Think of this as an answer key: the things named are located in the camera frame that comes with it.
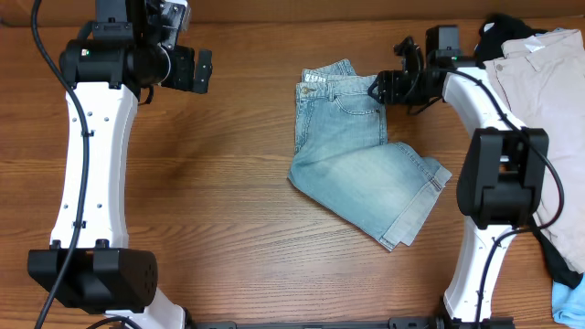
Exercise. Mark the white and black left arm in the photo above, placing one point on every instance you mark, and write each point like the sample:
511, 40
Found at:
108, 71

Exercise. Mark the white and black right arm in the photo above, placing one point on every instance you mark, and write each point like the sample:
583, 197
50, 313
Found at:
498, 189

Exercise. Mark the light blue garment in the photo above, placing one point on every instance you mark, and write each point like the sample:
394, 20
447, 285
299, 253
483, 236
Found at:
568, 304

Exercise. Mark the beige trousers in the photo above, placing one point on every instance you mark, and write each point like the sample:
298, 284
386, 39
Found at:
541, 79

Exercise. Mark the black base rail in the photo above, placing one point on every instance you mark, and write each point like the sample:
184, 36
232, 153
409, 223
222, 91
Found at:
320, 324

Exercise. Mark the light blue denim shorts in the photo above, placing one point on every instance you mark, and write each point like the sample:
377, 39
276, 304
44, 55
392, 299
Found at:
344, 160

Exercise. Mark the black garment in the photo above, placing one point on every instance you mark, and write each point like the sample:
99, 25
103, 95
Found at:
494, 32

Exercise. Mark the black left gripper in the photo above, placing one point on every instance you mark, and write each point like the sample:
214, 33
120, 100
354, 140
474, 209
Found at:
184, 79

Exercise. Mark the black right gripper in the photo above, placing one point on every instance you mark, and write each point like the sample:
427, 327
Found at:
391, 89

